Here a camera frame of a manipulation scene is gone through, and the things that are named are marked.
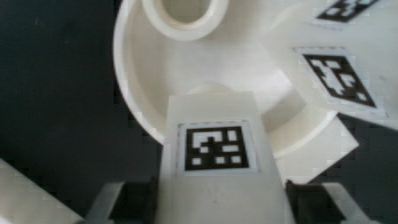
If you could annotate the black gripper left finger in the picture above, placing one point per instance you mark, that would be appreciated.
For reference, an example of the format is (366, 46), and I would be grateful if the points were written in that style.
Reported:
(125, 204)

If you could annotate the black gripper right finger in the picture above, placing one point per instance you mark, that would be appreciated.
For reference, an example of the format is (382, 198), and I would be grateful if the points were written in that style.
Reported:
(324, 205)

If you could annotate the white stool leg block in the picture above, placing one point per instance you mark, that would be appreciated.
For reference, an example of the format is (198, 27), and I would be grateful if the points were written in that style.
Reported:
(331, 39)

